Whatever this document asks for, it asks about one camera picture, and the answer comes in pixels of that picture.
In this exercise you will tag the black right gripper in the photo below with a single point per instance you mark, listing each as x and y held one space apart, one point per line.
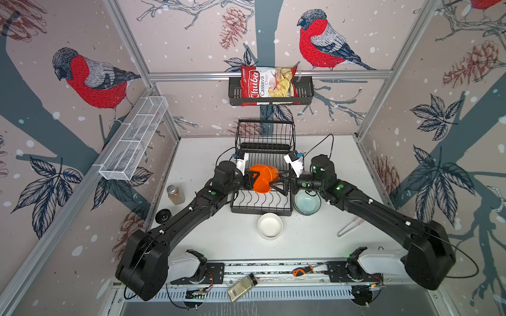
281 184

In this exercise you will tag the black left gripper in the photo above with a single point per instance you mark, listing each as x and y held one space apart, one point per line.
250 179

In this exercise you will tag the orange glass bowl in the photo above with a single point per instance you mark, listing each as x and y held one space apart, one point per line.
267 174

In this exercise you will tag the white ceramic bowl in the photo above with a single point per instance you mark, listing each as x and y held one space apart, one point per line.
270 226

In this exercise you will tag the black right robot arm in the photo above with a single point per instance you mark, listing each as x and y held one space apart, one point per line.
429 255

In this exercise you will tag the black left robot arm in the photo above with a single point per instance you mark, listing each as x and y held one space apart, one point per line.
144 267

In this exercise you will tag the light green glazed bowl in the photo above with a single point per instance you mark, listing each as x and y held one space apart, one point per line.
307 202

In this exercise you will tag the small jar with brown contents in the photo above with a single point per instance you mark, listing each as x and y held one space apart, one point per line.
175 194

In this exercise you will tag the red cassava chips bag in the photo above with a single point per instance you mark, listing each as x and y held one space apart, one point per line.
267 82

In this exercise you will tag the beige electronic box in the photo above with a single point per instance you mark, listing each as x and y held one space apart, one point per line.
242 287

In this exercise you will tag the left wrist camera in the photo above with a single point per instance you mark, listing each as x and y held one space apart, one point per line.
241 160

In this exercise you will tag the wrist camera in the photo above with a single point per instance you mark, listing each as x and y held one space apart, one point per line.
295 160
241 160

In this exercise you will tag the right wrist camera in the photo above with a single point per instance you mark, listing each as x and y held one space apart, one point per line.
295 160

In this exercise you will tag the black wire dish rack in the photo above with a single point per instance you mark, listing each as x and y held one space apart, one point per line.
260 150

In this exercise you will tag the orange handled screwdriver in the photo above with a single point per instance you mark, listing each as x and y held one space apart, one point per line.
300 271

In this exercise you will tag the black wall basket shelf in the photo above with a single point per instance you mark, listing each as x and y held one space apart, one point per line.
298 92

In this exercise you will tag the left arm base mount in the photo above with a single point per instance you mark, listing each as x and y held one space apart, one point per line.
192 267

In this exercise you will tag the white wire wall shelf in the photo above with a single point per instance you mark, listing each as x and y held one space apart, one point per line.
126 155

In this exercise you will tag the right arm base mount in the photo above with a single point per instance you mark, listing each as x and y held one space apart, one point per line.
365 287

